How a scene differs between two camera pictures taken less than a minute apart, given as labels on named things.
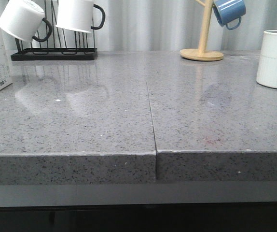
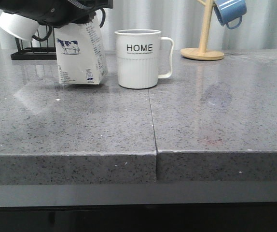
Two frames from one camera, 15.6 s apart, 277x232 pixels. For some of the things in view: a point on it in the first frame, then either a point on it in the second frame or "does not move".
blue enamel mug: (229, 12) does not move
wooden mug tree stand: (201, 54) does not move
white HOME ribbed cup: (275, 68) to (143, 57)
